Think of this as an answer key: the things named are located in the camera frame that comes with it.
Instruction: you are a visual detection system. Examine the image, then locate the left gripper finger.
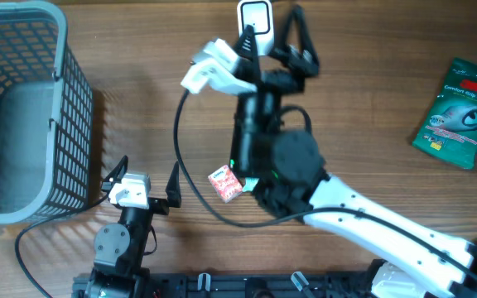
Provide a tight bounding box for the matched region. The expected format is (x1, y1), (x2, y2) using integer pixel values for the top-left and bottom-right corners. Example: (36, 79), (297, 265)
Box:
(165, 161), (181, 208)
(101, 156), (128, 193)

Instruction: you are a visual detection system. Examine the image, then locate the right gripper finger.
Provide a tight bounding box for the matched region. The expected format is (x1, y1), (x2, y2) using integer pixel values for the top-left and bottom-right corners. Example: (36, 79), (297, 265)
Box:
(233, 25), (261, 81)
(269, 4), (320, 69)

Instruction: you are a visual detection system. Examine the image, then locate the orange red snack packet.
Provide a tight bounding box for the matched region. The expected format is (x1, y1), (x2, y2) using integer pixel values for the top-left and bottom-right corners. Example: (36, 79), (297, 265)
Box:
(208, 165), (243, 203)

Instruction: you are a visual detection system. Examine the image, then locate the green 3M gloves package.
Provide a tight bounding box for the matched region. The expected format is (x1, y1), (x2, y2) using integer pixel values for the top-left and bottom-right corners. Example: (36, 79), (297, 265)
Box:
(412, 58), (477, 170)

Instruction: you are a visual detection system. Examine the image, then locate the mint green wipes packet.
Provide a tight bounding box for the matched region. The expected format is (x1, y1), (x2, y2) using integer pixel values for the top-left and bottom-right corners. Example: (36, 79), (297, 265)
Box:
(242, 177), (259, 193)

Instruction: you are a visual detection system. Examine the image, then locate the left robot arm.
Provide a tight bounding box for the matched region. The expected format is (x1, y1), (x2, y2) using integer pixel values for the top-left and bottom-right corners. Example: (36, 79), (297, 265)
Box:
(72, 156), (181, 298)

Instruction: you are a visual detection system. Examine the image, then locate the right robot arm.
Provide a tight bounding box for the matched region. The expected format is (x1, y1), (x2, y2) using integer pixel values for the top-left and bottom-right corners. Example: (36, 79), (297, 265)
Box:
(229, 1), (477, 297)

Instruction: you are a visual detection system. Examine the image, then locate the white barcode scanner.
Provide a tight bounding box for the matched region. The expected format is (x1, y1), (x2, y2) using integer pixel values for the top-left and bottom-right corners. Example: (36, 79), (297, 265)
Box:
(237, 0), (275, 56)

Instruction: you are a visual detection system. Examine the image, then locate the grey plastic mesh basket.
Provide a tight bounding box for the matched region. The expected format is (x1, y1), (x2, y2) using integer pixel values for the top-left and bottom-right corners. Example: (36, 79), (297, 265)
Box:
(0, 1), (94, 225)

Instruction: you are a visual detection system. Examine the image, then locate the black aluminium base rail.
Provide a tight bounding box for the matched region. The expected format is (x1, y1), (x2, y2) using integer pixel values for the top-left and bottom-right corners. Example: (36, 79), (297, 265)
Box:
(71, 271), (441, 298)

